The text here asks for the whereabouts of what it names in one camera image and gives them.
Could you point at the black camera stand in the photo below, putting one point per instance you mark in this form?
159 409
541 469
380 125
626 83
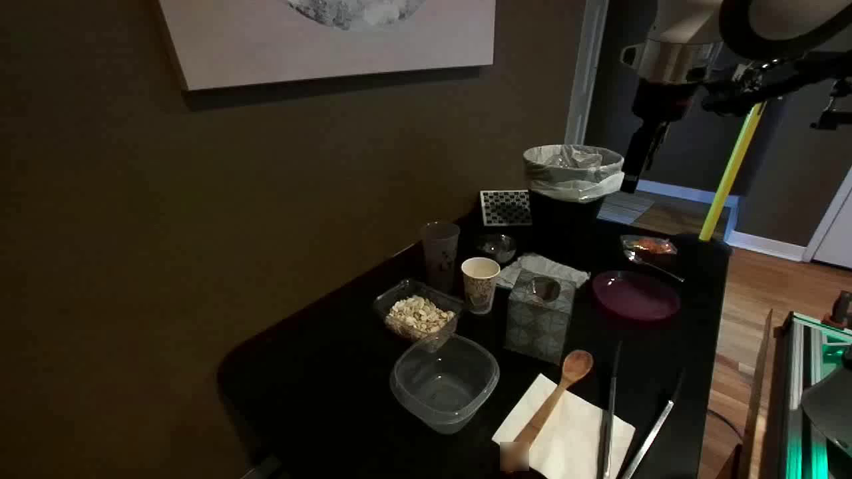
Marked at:
835 107

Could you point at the white door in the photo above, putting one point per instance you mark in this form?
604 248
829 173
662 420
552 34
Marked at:
835 229

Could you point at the white paper cup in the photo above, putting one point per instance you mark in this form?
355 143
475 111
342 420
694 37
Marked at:
480 284

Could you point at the shiny snack wrapper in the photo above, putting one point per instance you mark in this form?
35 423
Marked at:
649 242

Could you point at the wooden spoon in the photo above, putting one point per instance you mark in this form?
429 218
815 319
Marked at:
577 362

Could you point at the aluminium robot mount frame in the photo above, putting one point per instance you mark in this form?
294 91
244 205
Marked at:
802 388

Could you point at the black tongs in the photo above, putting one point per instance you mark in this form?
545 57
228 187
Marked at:
608 415

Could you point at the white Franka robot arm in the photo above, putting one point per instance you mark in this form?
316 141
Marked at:
682 34

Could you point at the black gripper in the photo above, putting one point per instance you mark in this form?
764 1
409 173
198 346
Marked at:
668 99

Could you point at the clear plastic popcorn container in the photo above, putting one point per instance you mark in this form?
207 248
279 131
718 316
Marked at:
389 302

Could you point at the purple plate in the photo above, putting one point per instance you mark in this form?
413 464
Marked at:
634 296

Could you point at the metal tongs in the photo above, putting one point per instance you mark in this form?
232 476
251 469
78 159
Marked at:
653 429

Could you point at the red black clamp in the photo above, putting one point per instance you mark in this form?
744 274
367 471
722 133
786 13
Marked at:
843 308

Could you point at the yellow green stick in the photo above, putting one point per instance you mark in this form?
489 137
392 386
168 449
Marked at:
733 167

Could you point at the white napkin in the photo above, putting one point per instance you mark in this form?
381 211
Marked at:
573 435

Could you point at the dark tall tumbler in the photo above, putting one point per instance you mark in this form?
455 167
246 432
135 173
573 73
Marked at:
440 254

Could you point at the popcorn pile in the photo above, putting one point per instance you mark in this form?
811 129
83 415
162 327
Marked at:
419 316

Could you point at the metal spoon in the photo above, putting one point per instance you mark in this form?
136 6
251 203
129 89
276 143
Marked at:
653 264

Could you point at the empty clear plastic container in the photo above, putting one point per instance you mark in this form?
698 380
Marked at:
443 386

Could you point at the white wall canvas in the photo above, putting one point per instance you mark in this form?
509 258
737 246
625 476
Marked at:
336 42

